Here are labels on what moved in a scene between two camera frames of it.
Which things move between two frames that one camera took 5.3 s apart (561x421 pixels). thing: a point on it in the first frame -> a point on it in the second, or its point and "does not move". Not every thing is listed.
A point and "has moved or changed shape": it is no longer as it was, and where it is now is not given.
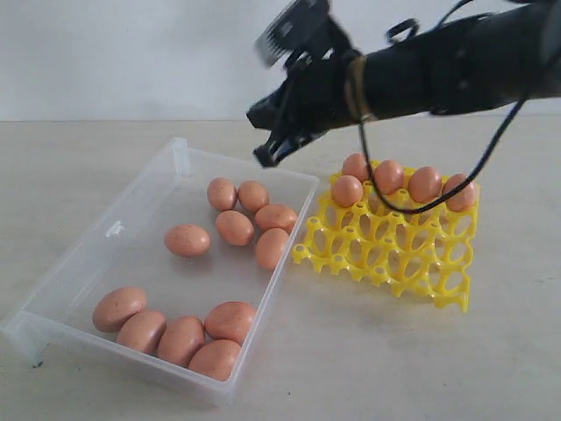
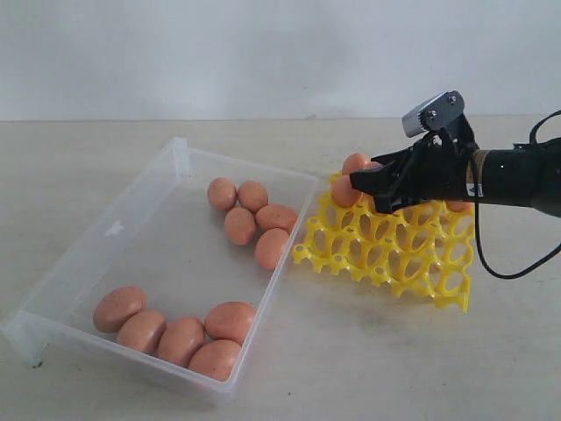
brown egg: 347,190 does not move
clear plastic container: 178,288 does not move
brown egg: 187,240 -> 374,166
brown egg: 355,165 does not move
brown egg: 252,195 does not move
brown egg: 222,193 does not move
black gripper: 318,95 -> 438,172
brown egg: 229,320 does not move
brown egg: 235,227 has moved or changed shape
